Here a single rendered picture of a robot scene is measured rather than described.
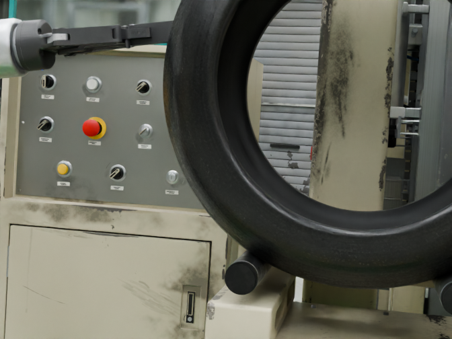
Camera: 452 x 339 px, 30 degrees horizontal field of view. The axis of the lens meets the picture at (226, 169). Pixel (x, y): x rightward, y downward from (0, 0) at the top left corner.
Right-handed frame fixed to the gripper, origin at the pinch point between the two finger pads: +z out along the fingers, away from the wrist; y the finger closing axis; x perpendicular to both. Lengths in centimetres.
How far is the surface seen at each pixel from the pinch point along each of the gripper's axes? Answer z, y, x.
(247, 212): 13.8, -11.4, 26.3
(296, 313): 17, 14, 45
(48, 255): -44, 61, 39
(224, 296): 9.1, -7.3, 38.1
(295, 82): -64, 956, -55
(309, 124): -50, 950, -1
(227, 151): 11.8, -11.9, 18.0
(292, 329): 17.0, 2.8, 45.3
